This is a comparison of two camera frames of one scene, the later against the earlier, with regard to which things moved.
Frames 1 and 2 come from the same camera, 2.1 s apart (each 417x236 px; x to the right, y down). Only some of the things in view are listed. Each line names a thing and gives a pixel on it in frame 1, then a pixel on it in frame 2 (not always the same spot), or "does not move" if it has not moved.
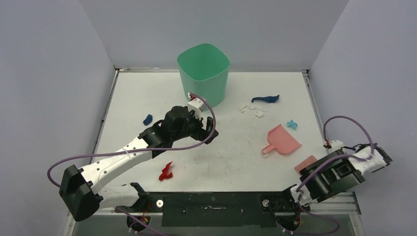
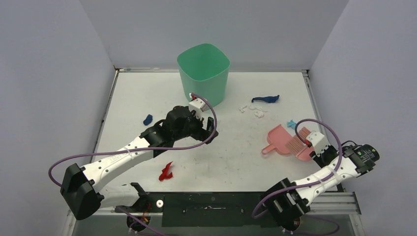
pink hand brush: (308, 161) to (296, 147)
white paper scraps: (258, 113) does not move
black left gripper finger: (209, 128) does not move
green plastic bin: (204, 69) does not move
